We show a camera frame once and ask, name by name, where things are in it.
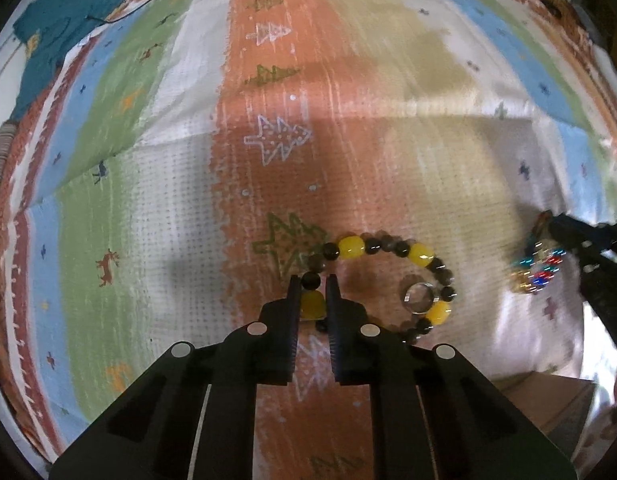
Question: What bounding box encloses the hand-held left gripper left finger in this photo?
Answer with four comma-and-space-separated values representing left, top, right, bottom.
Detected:
48, 275, 302, 480

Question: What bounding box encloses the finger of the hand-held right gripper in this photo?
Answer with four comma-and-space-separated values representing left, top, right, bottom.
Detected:
577, 254, 617, 367
547, 212, 617, 267

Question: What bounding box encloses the striped pastel mat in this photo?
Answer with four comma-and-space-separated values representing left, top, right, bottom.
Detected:
0, 0, 617, 480

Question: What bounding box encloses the multicolour bead bracelet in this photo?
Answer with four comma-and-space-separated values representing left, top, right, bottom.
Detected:
510, 211, 567, 294

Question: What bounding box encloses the yellow and dark bead bracelet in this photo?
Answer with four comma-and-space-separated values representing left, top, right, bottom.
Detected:
301, 232, 457, 344

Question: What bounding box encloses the rectangular metal tin box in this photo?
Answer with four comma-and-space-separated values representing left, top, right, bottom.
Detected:
493, 372, 611, 453

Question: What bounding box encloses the silver ring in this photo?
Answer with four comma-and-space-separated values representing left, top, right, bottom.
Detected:
399, 282, 439, 316

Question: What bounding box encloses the teal knitted garment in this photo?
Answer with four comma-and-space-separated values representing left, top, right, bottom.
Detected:
11, 0, 132, 121

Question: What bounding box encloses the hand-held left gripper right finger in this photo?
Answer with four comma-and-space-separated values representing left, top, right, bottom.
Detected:
325, 274, 576, 480

